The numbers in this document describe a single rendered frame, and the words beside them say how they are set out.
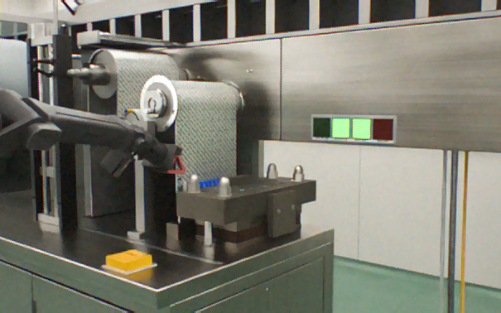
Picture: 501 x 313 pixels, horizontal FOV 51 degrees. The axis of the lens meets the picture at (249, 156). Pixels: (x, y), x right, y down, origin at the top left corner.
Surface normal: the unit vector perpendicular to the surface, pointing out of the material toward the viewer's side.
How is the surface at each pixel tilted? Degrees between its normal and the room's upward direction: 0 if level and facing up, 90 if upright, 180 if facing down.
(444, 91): 90
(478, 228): 90
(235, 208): 90
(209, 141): 90
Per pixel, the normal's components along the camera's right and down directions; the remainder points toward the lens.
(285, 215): 0.77, 0.06
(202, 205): -0.63, 0.07
